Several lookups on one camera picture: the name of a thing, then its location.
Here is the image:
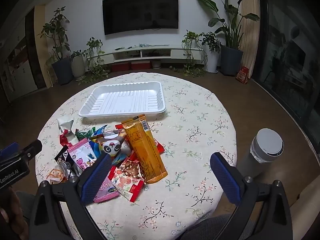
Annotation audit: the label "bushy green houseplant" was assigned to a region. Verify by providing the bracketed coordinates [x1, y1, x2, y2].
[201, 32, 222, 53]

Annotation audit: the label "grey bin with white lid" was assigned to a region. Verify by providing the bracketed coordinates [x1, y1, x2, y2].
[236, 128, 284, 178]

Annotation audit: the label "person's grey pants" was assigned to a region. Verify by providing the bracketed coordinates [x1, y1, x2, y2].
[180, 214, 253, 240]

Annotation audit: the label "pink cartoon snack packet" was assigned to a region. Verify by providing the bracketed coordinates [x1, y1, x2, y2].
[67, 138, 98, 178]

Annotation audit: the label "dark glass sliding door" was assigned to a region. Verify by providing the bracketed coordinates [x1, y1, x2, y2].
[252, 0, 320, 140]

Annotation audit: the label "large dark square planter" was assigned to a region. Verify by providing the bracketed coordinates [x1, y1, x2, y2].
[220, 45, 244, 76]

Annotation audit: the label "dark grey plant pot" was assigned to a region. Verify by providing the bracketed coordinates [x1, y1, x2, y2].
[52, 57, 74, 85]

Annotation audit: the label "large broad-leaf plant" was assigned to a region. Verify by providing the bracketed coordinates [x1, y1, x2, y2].
[196, 0, 260, 49]

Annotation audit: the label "red gold foil snack packet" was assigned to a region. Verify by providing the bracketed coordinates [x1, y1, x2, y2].
[119, 152, 147, 180]

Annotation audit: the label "plain red snack packet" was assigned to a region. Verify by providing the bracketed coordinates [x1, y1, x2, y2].
[115, 124, 165, 154]

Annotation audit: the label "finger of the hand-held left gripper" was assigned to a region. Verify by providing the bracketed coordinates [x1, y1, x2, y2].
[0, 142, 20, 157]
[15, 139, 43, 161]

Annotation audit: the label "long orange snack packet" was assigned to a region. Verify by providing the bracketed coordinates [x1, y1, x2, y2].
[121, 114, 168, 184]

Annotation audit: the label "red storage box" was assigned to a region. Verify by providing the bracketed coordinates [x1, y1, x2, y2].
[131, 60, 151, 70]

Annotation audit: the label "white television cabinet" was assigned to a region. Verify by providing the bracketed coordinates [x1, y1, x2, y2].
[101, 45, 204, 67]

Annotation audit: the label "white wall cabinet unit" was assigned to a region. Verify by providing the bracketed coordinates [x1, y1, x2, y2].
[0, 7, 53, 103]

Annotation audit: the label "wall-mounted black television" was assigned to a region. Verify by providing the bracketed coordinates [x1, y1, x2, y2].
[102, 0, 179, 36]

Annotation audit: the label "white plant pot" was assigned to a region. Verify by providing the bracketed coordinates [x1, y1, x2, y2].
[205, 45, 221, 73]

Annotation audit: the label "panda print snack packet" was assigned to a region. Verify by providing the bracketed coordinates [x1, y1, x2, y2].
[90, 131, 137, 165]

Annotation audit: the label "hanging pothos plant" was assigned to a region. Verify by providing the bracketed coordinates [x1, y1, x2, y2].
[181, 30, 208, 77]

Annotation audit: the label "white and red snack packet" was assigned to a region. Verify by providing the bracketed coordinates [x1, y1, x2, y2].
[57, 117, 78, 147]

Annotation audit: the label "black white-patterned snack packet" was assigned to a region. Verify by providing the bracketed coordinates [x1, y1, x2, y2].
[54, 145, 70, 166]

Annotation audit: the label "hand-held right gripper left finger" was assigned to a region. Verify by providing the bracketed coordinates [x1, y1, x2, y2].
[29, 152, 113, 240]

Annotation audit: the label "yellow cartoon snack packet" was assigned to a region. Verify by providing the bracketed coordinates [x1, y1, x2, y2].
[46, 167, 68, 185]

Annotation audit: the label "white plastic tray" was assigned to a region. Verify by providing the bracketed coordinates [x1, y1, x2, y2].
[78, 81, 166, 117]

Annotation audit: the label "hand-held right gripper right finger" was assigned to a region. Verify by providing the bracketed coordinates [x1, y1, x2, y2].
[209, 152, 293, 240]

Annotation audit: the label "light grey plant pot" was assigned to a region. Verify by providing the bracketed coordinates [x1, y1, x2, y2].
[71, 54, 86, 78]

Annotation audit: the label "tall leafy houseplant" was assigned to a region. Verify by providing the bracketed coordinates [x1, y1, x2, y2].
[37, 6, 72, 63]

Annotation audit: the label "green snack packet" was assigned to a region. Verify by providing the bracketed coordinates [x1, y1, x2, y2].
[75, 127, 97, 142]

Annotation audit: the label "trailing green vine plant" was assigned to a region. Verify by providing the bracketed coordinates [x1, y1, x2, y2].
[79, 37, 110, 84]

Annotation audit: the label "red strawberry print snack packet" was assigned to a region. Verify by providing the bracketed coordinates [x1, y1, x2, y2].
[108, 166, 145, 203]

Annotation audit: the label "beige curtain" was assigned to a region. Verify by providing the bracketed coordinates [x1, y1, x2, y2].
[240, 0, 260, 70]

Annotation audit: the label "red paper bag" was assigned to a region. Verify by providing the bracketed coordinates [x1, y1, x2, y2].
[236, 66, 250, 83]

